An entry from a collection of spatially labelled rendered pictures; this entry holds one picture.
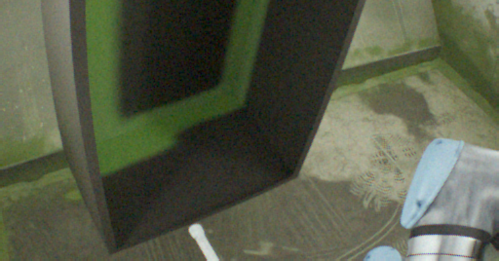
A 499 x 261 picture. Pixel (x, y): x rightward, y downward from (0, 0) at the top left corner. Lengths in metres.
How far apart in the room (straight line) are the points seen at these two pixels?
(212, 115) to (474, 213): 1.14
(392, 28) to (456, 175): 2.20
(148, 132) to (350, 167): 0.96
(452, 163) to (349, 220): 1.40
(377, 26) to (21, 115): 1.85
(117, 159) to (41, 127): 0.67
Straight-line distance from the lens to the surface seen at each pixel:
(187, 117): 1.52
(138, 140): 1.46
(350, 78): 2.52
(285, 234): 1.84
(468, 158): 0.56
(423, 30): 2.89
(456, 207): 0.53
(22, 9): 2.04
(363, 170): 2.12
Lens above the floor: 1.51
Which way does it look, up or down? 40 degrees down
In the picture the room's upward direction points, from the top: 4 degrees clockwise
